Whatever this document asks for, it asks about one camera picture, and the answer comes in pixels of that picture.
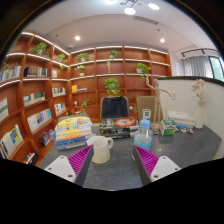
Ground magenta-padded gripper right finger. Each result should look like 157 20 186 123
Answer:
132 144 183 187

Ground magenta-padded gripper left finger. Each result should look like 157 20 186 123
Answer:
43 144 95 188

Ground clear blue-capped water bottle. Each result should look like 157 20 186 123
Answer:
133 119 154 152

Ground colourful book stack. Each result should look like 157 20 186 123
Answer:
54 114 96 151

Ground green white tissue box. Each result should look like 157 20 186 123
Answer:
160 119 177 137

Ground cream ceramic mug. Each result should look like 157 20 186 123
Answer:
86 135 114 165

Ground white flat box stack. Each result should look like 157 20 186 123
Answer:
167 110 196 129

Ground small green white carton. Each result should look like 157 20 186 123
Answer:
141 108 152 122

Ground dark book stack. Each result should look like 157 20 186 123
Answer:
99 116 140 139

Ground white vase with flowers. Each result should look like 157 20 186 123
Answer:
190 78 208 130

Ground wooden artist mannequin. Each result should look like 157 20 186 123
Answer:
145 74 177 131

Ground white desk partition panel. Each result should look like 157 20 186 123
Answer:
156 76 224 159

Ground dark office chair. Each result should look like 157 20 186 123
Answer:
99 95 130 120

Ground wooden bookshelf unit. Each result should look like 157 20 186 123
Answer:
0 31 173 166

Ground grey window curtain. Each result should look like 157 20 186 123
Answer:
182 54 214 78

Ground ceiling lights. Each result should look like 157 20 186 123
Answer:
73 0 167 44

